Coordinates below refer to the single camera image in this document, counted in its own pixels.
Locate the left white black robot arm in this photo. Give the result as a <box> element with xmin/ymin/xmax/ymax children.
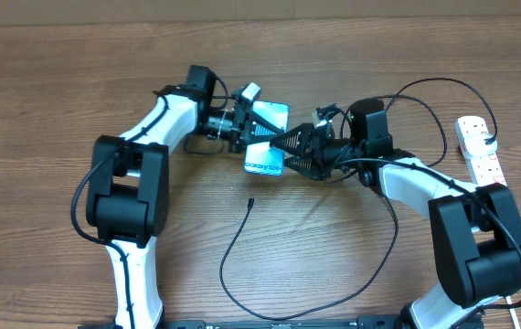
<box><xmin>70</xmin><ymin>65</ymin><xmax>290</xmax><ymax>328</ymax></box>

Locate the white power strip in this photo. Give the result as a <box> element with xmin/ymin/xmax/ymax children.
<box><xmin>454</xmin><ymin>116</ymin><xmax>507</xmax><ymax>186</ymax></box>

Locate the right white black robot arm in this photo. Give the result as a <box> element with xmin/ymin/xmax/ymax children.
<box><xmin>270</xmin><ymin>98</ymin><xmax>521</xmax><ymax>328</ymax></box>

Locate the white USB charger plug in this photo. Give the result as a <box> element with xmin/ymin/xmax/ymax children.
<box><xmin>460</xmin><ymin>133</ymin><xmax>498</xmax><ymax>159</ymax></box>

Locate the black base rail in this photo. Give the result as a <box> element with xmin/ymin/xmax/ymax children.
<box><xmin>77</xmin><ymin>313</ymin><xmax>485</xmax><ymax>329</ymax></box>

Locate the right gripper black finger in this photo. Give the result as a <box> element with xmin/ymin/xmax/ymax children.
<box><xmin>284</xmin><ymin>156</ymin><xmax>324</xmax><ymax>181</ymax></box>
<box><xmin>270</xmin><ymin>123</ymin><xmax>314</xmax><ymax>153</ymax></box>

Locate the black USB charging cable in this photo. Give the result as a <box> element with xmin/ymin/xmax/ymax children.
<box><xmin>218</xmin><ymin>77</ymin><xmax>499</xmax><ymax>322</ymax></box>

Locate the Samsung Galaxy smartphone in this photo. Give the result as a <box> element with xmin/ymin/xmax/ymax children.
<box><xmin>244</xmin><ymin>101</ymin><xmax>290</xmax><ymax>175</ymax></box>

